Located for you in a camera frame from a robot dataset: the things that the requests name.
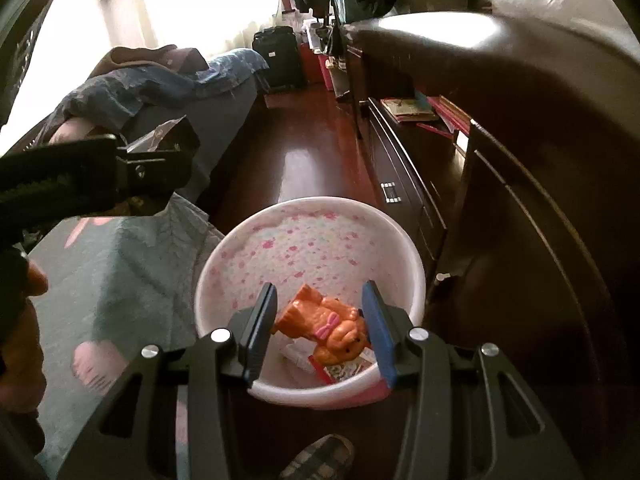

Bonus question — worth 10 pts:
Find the pink floral trash bin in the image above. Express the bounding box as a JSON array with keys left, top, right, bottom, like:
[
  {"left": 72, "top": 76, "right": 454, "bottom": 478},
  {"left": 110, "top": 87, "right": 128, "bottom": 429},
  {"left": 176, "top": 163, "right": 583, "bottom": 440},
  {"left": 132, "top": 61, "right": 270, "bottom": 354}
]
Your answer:
[{"left": 194, "top": 196, "right": 427, "bottom": 407}]

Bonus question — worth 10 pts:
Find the person's left hand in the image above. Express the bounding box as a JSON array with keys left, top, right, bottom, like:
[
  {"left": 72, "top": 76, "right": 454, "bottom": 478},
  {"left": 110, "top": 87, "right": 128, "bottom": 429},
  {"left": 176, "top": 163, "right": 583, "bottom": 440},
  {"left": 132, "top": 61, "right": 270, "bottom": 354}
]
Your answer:
[{"left": 0, "top": 259, "right": 49, "bottom": 413}]

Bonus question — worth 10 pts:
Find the black perforated crate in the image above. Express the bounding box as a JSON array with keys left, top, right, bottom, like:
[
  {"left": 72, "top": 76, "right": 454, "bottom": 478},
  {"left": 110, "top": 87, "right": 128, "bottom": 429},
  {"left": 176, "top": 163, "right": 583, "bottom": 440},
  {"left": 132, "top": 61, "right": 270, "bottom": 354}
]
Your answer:
[{"left": 0, "top": 0, "right": 56, "bottom": 128}]

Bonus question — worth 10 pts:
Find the blue duvet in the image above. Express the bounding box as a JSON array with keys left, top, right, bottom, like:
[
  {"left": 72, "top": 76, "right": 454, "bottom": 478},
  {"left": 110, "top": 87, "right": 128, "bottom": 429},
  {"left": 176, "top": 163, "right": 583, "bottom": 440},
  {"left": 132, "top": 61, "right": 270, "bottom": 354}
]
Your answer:
[{"left": 50, "top": 49, "right": 271, "bottom": 131}]

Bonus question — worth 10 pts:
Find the stack of books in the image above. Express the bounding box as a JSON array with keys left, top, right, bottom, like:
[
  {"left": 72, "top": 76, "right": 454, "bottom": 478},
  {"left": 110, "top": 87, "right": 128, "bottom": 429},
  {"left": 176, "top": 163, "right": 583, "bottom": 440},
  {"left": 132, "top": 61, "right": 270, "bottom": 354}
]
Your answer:
[{"left": 381, "top": 94, "right": 473, "bottom": 137}]

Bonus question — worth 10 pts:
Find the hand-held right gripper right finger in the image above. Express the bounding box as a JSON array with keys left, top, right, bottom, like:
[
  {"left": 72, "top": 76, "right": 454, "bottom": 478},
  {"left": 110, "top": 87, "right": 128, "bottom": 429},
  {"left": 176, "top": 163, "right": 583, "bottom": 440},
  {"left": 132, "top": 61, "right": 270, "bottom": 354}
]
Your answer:
[{"left": 361, "top": 280, "right": 586, "bottom": 480}]

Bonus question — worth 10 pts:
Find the silver foil wrapper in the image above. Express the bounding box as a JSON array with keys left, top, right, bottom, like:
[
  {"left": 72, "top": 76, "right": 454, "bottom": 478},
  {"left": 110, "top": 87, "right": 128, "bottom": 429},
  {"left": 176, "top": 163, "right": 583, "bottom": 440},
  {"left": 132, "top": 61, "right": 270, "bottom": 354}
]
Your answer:
[{"left": 127, "top": 116, "right": 201, "bottom": 153}]

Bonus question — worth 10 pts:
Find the bed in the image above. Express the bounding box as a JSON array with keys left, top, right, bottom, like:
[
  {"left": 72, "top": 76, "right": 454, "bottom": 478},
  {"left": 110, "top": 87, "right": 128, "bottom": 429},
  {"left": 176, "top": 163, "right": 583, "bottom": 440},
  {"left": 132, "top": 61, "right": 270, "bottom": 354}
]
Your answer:
[{"left": 25, "top": 47, "right": 271, "bottom": 211}]

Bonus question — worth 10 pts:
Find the plaid slipper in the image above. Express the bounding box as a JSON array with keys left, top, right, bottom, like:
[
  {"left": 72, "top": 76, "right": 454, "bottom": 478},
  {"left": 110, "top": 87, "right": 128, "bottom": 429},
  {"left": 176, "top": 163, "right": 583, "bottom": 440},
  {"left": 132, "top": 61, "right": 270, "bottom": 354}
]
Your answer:
[{"left": 279, "top": 435, "right": 356, "bottom": 480}]

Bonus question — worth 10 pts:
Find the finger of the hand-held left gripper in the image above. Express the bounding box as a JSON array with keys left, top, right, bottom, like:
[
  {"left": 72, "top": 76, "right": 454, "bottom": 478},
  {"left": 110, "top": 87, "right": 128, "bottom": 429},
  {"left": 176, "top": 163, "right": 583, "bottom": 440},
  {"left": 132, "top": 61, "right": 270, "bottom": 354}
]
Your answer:
[{"left": 115, "top": 135, "right": 194, "bottom": 212}]

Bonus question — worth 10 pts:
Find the brown blanket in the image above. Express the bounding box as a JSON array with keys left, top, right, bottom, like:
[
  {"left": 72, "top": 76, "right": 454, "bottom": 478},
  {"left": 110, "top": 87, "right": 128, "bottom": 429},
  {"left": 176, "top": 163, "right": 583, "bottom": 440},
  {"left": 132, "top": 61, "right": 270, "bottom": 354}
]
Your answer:
[{"left": 95, "top": 46, "right": 208, "bottom": 78}]

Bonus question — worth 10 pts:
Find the pink folded quilt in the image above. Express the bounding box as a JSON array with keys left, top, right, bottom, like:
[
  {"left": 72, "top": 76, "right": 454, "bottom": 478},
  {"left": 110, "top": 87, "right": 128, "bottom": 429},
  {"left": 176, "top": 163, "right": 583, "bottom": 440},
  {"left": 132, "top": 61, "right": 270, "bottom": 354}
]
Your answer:
[{"left": 45, "top": 117, "right": 101, "bottom": 147}]

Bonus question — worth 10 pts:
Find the red snack bag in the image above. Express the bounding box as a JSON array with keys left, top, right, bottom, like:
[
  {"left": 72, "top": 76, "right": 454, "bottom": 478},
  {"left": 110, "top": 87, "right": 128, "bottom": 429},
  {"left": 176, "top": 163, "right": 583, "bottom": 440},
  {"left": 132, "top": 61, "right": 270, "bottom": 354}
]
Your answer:
[{"left": 310, "top": 350, "right": 373, "bottom": 383}]

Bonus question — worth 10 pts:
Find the black suitcase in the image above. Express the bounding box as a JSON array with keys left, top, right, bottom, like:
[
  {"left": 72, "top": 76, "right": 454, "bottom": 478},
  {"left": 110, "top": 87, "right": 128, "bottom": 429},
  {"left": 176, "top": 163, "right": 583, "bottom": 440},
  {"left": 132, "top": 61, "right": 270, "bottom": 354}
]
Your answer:
[{"left": 251, "top": 26, "right": 307, "bottom": 92}]

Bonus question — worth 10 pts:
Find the white paper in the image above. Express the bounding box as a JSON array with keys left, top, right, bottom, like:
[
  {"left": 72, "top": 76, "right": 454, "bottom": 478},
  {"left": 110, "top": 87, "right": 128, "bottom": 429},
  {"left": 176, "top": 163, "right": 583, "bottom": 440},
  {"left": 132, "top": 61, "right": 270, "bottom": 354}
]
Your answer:
[{"left": 280, "top": 337, "right": 321, "bottom": 366}]

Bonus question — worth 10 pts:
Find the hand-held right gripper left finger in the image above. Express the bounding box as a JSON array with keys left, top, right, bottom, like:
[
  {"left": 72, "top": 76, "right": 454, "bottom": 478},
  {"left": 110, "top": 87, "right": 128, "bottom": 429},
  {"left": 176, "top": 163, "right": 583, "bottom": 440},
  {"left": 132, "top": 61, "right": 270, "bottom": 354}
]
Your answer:
[{"left": 57, "top": 282, "right": 278, "bottom": 480}]

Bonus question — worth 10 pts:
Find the red box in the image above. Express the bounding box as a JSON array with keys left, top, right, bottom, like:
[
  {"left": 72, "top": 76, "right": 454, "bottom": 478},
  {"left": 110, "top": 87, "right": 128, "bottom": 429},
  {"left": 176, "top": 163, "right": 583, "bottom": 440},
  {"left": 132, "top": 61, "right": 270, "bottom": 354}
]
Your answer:
[{"left": 299, "top": 42, "right": 326, "bottom": 86}]

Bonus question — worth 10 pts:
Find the orange dog figurine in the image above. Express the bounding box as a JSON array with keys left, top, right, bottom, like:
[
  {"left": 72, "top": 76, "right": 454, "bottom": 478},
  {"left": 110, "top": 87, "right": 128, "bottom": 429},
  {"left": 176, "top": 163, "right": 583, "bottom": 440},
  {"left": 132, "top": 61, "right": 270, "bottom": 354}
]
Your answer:
[{"left": 272, "top": 284, "right": 373, "bottom": 368}]

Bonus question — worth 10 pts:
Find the leaf print tablecloth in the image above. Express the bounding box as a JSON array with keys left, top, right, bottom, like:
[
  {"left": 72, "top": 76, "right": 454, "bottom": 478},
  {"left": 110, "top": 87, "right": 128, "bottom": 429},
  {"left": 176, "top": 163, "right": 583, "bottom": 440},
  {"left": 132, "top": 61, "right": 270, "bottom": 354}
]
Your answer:
[{"left": 20, "top": 195, "right": 226, "bottom": 466}]

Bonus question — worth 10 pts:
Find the dark wooden cabinet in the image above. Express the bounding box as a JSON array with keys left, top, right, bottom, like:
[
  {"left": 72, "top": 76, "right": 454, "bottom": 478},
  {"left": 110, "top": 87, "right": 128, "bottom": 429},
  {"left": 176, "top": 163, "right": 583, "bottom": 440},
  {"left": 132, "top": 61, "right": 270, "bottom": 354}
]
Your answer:
[{"left": 340, "top": 12, "right": 640, "bottom": 480}]

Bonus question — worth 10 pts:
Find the sheer window curtain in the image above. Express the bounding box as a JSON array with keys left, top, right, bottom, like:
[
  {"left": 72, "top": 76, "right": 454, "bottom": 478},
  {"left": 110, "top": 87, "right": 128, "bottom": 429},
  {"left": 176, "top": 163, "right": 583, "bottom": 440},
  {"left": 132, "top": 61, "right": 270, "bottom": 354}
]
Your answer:
[{"left": 97, "top": 0, "right": 291, "bottom": 61}]

